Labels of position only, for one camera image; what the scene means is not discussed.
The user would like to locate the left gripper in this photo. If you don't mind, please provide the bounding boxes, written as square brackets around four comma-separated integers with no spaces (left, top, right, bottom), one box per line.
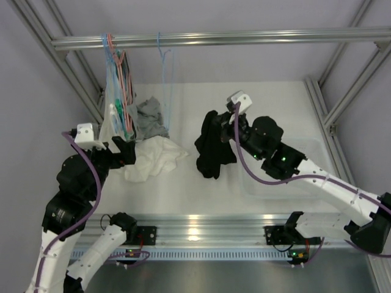
[73,135,136,200]

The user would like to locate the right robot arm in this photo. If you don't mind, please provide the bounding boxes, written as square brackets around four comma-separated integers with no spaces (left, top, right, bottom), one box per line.
[212,112,390,256]

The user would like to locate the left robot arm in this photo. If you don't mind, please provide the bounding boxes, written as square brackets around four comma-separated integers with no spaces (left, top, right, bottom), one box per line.
[27,132,138,292]

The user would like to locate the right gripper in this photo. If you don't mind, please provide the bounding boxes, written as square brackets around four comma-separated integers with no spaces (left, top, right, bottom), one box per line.
[210,110,265,161]

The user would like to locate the left aluminium frame post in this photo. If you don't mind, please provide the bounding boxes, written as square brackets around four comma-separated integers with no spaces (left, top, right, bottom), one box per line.
[8,1,103,123]

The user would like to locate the white garment pile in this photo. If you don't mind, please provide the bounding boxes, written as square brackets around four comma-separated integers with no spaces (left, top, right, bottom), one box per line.
[100,103,189,183]

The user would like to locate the grey garment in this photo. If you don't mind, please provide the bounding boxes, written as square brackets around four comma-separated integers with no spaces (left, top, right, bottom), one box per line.
[126,96,169,140]

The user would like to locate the perforated cable duct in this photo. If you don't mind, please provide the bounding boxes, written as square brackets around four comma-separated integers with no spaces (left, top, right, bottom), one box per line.
[68,247,309,261]

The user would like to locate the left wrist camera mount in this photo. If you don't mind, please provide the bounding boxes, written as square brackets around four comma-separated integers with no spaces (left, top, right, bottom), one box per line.
[74,123,106,150]

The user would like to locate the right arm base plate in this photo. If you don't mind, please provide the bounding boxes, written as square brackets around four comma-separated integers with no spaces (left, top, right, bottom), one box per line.
[264,225,304,245]

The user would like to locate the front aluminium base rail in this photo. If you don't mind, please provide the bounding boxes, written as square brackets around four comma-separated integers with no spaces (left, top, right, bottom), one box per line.
[79,213,361,248]

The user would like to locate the black tank top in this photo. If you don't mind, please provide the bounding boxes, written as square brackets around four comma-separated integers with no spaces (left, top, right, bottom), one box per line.
[194,110,237,179]

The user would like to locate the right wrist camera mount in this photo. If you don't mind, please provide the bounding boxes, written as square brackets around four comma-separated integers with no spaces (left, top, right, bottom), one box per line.
[226,90,252,115]

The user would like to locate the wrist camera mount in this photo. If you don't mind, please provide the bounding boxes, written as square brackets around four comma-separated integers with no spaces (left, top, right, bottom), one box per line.
[74,123,106,150]
[226,90,252,115]

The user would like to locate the right aluminium frame post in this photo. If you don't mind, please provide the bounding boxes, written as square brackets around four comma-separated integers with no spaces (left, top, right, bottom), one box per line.
[304,0,391,135]

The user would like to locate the aluminium frame post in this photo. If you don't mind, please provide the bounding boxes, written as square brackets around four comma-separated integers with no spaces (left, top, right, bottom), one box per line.
[8,1,103,123]
[304,0,391,135]

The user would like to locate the aluminium hanging rail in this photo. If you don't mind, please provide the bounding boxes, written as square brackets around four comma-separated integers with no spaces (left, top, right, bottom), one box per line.
[50,26,391,51]

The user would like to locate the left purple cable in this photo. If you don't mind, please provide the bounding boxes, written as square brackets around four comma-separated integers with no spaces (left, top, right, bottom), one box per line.
[32,131,151,293]

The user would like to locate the light blue wire hanger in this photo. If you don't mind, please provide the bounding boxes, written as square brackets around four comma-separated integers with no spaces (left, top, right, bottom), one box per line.
[156,32,175,132]

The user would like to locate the white plastic basket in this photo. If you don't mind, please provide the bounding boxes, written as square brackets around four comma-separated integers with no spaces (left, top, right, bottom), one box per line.
[239,137,334,201]

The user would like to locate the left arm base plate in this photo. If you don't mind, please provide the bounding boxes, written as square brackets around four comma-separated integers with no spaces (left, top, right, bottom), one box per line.
[124,226,157,246]

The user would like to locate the bundle of coloured hangers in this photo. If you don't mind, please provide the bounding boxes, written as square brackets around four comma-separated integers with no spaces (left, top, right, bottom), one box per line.
[101,34,136,140]

